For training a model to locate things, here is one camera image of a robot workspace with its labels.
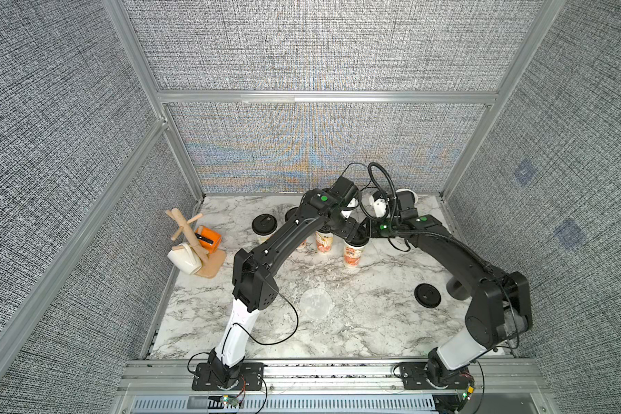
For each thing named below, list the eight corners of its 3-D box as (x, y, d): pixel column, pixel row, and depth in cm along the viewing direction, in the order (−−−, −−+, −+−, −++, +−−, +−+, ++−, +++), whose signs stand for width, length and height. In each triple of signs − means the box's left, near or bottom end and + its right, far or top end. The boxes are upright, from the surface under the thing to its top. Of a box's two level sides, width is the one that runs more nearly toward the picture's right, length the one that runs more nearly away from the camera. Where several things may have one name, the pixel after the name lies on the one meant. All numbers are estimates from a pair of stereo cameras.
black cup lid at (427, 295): (417, 308, 88) (420, 305, 86) (412, 286, 94) (414, 283, 92) (440, 308, 88) (443, 305, 86) (433, 286, 94) (436, 283, 92)
